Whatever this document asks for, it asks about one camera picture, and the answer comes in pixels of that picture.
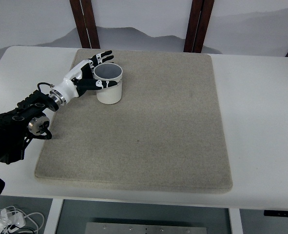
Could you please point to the white robotic hand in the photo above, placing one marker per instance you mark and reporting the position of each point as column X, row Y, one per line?
column 81, row 78

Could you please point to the white ribbed cup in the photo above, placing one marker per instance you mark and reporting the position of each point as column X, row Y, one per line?
column 112, row 72

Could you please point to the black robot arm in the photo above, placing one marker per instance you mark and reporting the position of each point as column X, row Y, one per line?
column 28, row 121

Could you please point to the beige felt mat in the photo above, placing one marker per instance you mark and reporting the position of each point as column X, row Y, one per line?
column 165, row 134

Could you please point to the grey metal plate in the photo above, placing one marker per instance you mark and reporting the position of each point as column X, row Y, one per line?
column 119, row 228

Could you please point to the black desk control panel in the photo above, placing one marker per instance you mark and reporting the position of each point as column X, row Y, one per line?
column 276, row 213

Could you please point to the dark wooden screen frame left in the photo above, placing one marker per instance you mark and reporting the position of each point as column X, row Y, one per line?
column 85, row 23

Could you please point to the dark wooden screen frame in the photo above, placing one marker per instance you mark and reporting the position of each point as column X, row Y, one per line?
column 85, row 23
column 198, row 23

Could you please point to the dark wooden screen frame right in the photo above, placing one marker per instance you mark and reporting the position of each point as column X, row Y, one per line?
column 198, row 23

